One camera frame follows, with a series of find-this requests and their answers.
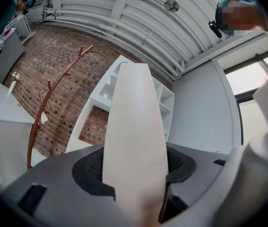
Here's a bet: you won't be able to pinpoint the white vase with flowers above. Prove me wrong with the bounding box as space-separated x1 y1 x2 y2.
7 71 22 96

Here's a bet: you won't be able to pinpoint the white metal rack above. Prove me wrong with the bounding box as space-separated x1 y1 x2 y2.
13 14 36 44

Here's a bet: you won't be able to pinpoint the white cabinet shelving unit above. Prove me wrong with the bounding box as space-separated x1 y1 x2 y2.
65 54 175 154

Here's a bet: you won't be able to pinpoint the gray cabinet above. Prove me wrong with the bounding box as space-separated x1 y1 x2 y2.
0 28 26 85

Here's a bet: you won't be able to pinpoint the teal cap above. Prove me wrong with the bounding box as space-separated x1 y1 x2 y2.
215 0 254 15

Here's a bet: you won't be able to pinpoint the brown wooden coat rack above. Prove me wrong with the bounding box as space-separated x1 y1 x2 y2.
26 44 98 170

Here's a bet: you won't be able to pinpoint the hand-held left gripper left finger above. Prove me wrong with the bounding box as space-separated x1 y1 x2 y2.
0 144 118 227

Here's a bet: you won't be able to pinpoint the white ceiling pipes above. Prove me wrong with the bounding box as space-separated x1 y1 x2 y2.
43 6 187 78

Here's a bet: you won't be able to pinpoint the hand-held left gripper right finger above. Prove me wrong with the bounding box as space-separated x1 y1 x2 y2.
158 142 229 223

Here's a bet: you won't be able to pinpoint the person's head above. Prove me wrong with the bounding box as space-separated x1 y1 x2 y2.
215 0 268 38

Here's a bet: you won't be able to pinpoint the white glass cabinet door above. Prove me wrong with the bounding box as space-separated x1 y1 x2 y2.
99 62 129 99

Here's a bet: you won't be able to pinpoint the black framed window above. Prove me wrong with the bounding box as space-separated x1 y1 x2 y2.
223 48 268 104

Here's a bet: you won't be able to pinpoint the red white box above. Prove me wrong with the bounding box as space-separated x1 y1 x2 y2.
1 28 15 38

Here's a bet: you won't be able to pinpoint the white cabinet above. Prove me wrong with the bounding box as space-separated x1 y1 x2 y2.
0 73 47 187

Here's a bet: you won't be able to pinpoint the black head camera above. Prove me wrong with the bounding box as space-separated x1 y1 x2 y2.
208 20 223 39

